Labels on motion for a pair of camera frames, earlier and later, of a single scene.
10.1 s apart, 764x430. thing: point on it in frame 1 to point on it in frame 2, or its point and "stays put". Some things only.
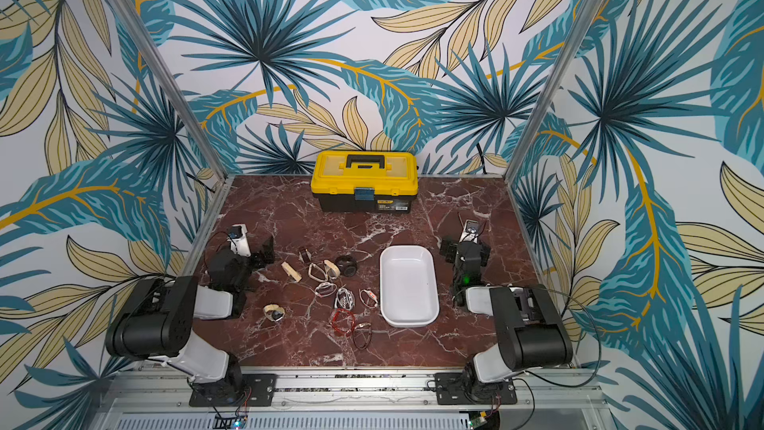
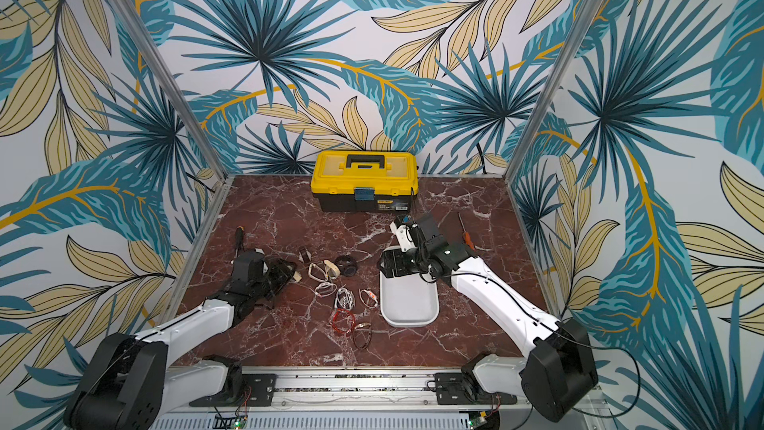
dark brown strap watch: (305, 256) stays put
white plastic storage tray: (409, 290) stays put
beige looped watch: (319, 275) stays put
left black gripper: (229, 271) to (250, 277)
